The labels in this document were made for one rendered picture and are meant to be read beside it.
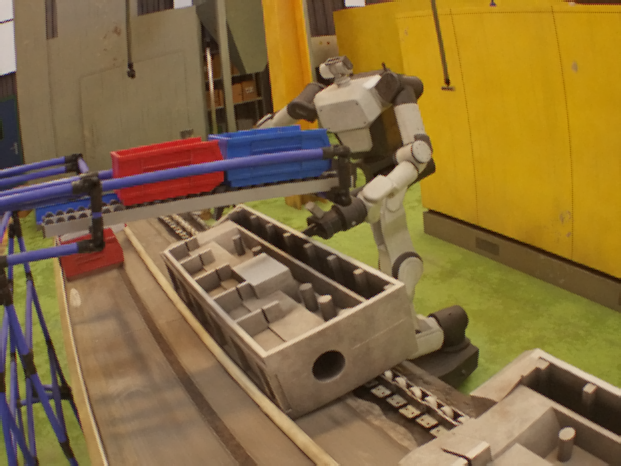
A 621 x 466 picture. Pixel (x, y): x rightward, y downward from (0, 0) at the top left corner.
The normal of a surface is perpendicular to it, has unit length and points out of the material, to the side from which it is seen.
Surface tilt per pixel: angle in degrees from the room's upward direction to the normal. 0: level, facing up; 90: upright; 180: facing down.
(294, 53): 90
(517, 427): 10
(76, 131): 90
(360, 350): 90
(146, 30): 90
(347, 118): 104
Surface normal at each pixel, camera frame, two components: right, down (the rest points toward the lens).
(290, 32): 0.47, 0.23
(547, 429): 0.25, -0.29
